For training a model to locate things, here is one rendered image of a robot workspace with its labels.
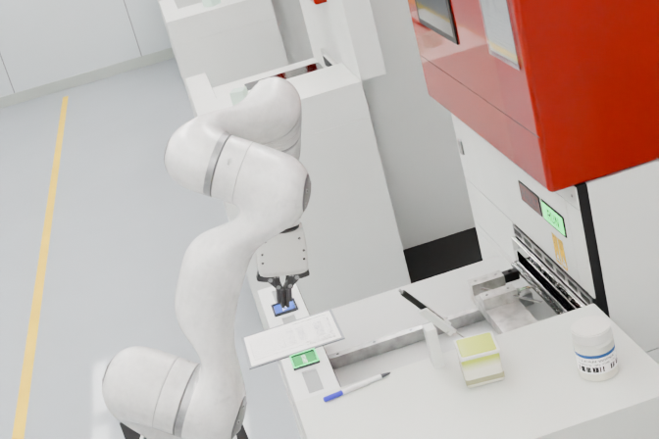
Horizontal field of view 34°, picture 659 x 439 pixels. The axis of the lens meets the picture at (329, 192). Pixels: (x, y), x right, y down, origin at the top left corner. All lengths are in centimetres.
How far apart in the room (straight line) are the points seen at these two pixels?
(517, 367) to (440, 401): 16
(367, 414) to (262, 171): 61
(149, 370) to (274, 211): 34
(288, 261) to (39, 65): 814
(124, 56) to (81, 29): 44
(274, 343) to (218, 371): 65
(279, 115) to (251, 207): 17
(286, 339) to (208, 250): 73
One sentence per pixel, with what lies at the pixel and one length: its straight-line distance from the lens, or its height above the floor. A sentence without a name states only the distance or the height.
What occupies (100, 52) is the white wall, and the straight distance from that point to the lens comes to 1009.
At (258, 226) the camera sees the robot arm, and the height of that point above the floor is 146.
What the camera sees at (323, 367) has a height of 96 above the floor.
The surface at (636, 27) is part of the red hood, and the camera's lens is 205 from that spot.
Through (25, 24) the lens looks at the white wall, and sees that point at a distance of 1007.
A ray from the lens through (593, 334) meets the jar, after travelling 191.
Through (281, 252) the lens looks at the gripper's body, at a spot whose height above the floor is 122.
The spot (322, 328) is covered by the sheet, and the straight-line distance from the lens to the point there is 232.
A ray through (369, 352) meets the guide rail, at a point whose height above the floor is 83.
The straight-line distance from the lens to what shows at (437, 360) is 207.
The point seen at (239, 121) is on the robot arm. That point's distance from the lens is 164.
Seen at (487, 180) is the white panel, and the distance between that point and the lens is 267.
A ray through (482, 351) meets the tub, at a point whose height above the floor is 103.
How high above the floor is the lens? 204
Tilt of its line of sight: 21 degrees down
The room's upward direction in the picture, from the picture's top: 15 degrees counter-clockwise
